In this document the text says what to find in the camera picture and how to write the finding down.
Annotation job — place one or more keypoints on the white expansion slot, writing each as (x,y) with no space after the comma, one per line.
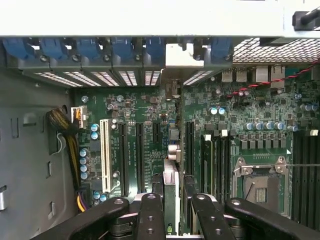
(105,155)

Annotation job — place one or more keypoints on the black RAM slot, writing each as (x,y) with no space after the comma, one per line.
(303,187)
(216,170)
(310,187)
(295,187)
(317,187)
(227,170)
(222,170)

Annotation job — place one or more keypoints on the open grey PC case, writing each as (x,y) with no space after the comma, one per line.
(246,50)

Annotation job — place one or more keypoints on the CPU socket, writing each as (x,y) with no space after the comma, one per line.
(260,192)

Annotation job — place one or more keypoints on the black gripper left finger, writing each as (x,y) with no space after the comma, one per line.
(150,220)

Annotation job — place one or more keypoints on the black power plug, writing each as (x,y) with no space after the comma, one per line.
(300,21)

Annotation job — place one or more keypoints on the long black expansion slot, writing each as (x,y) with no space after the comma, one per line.
(140,160)
(123,160)
(190,150)

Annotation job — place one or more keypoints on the white power connector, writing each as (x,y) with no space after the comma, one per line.
(81,117)

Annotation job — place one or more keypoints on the blue card retention clip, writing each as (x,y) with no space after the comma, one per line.
(17,48)
(122,48)
(53,48)
(88,48)
(155,48)
(221,48)

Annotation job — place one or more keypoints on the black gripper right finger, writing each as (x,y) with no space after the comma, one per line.
(210,220)

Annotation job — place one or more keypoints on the short black expansion slot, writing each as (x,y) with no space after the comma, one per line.
(156,132)

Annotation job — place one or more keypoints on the silver rear port housing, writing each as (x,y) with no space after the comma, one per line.
(241,75)
(278,76)
(261,74)
(227,75)

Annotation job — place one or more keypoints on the green motherboard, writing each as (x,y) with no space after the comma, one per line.
(262,110)

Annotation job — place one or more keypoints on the thin metal locking lever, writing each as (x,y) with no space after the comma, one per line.
(305,165)

